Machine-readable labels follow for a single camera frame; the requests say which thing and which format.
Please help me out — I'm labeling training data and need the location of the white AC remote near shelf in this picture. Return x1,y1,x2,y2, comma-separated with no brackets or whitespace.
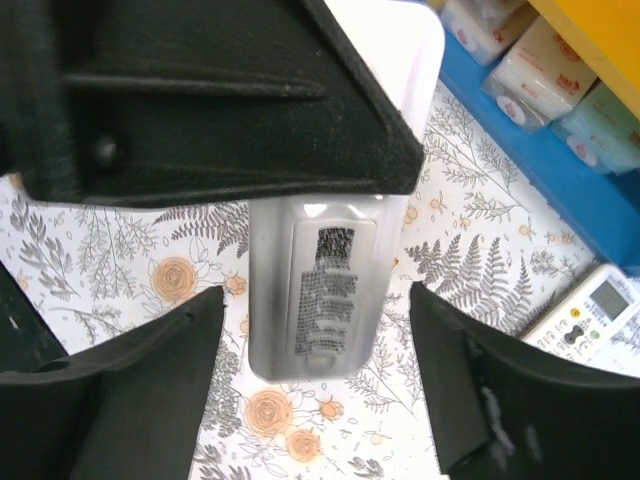
521,264,639,378

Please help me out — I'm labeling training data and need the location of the white remote control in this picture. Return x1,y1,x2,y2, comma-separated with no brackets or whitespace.
248,1,445,382

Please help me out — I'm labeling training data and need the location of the floral table mat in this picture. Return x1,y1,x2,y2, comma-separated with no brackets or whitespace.
1,86,594,479

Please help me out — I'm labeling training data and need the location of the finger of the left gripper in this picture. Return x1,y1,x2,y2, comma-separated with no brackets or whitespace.
1,1,423,208

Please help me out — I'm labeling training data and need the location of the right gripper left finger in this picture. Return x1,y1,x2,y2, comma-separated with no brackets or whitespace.
1,287,225,479

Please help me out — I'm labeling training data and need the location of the blue wooden shelf unit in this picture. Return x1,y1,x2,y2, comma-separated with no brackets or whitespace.
439,1,639,275

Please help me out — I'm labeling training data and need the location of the light blue tissue pack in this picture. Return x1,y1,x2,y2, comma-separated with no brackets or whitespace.
551,82,639,176

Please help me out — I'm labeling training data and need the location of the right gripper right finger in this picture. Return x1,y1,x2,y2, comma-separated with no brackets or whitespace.
410,282,639,480

